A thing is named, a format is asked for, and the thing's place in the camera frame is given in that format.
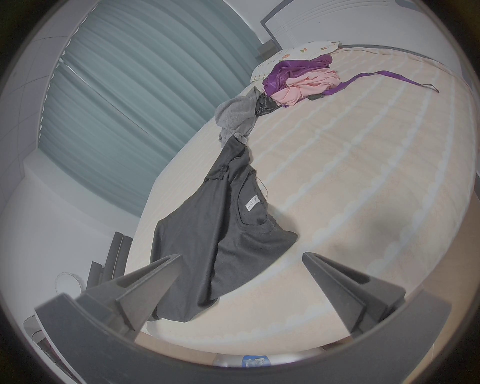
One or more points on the white round disc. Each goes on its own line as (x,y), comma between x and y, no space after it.
(67,281)

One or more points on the blue-green curtain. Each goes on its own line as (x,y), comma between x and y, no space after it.
(93,150)
(168,56)

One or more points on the black T-shirt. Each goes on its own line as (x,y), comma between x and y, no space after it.
(210,243)

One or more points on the grey bedside table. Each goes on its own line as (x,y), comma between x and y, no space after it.
(268,48)

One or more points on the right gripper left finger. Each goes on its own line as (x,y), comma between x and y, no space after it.
(146,288)

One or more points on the bed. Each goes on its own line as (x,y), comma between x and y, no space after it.
(356,168)

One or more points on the purple garment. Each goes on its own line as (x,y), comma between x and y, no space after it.
(296,67)

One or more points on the pink garment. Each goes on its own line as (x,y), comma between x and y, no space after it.
(311,80)

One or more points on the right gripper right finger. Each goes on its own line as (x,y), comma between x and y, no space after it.
(333,296)

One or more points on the dark grey garment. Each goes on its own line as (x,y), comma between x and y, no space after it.
(315,97)

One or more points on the white printed pillow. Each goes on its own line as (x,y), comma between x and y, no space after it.
(300,50)

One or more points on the black shiny garment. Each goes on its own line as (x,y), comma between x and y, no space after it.
(264,103)

